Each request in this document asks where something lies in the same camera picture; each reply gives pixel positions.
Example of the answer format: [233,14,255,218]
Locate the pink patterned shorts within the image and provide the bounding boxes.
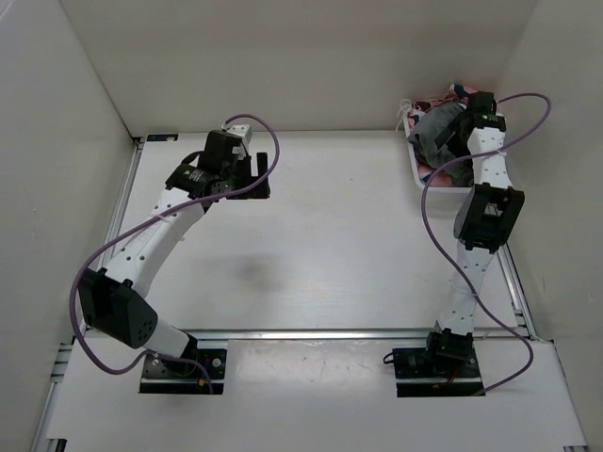
[405,83,477,186]

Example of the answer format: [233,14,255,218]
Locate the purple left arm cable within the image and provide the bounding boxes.
[69,112,283,396]

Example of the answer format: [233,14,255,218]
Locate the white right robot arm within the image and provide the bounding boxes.
[423,91,525,377]

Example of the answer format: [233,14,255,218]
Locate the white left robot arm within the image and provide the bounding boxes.
[77,124,269,377]

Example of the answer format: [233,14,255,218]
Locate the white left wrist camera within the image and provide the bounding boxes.
[226,124,253,145]

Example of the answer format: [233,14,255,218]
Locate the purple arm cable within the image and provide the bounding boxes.
[420,92,553,396]
[69,112,283,396]

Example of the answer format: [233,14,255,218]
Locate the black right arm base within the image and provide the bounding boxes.
[383,347,484,398]

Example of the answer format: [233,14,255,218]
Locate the white plastic basket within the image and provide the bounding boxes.
[399,116,470,195]

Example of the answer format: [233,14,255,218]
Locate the grey shorts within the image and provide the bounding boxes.
[408,102,469,170]

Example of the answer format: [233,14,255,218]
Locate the black label sticker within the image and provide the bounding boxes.
[146,134,179,142]

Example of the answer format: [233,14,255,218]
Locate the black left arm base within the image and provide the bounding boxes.
[139,342,228,396]

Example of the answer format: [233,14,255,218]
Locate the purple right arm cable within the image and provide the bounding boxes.
[420,92,553,396]

